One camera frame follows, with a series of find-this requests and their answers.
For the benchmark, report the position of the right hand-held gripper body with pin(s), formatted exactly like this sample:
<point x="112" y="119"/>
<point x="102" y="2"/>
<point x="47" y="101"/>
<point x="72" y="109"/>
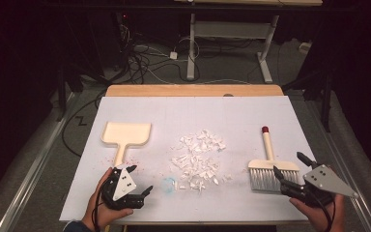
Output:
<point x="325" y="180"/>

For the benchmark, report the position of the cream hand brush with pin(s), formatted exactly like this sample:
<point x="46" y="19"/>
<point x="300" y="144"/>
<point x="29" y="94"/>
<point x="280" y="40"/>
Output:
<point x="268" y="146"/>

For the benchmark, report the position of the person's right hand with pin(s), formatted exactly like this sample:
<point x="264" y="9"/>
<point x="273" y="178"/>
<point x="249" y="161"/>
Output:
<point x="323" y="217"/>

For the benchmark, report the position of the wooden table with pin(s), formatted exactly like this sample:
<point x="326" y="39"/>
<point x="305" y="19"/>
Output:
<point x="174" y="90"/>

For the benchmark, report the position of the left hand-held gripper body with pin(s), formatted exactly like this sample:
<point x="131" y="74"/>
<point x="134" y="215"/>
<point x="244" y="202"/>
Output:
<point x="124" y="183"/>

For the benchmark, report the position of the small white box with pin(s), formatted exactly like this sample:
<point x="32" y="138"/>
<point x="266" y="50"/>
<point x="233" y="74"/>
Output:
<point x="305" y="47"/>

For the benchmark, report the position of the pile of white paper scraps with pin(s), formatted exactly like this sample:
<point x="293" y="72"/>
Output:
<point x="196" y="161"/>

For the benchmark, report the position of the person's left hand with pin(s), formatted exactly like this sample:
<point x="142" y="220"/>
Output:
<point x="98" y="212"/>

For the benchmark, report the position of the white board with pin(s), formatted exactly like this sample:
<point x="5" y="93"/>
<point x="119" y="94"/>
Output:
<point x="206" y="112"/>

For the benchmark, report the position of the black stand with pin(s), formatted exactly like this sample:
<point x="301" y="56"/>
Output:
<point x="62" y="93"/>
<point x="326" y="103"/>

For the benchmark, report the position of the white metal desk frame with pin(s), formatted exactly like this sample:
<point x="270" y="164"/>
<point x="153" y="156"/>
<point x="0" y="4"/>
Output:
<point x="191" y="48"/>

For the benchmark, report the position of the cream dustpan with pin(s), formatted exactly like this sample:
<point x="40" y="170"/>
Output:
<point x="127" y="133"/>

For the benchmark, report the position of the scattered red crumbs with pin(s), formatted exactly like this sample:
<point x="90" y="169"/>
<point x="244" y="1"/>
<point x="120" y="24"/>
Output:
<point x="132" y="160"/>

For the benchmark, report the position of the white power adapter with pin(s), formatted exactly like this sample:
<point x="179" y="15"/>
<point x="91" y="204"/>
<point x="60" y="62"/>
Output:
<point x="173" y="55"/>

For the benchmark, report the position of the metal floor rail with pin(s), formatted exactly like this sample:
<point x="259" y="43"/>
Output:
<point x="35" y="167"/>
<point x="351" y="180"/>

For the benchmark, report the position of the person's dark sleeve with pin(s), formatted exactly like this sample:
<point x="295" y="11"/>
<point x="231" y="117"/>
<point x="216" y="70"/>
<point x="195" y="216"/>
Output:
<point x="75" y="226"/>

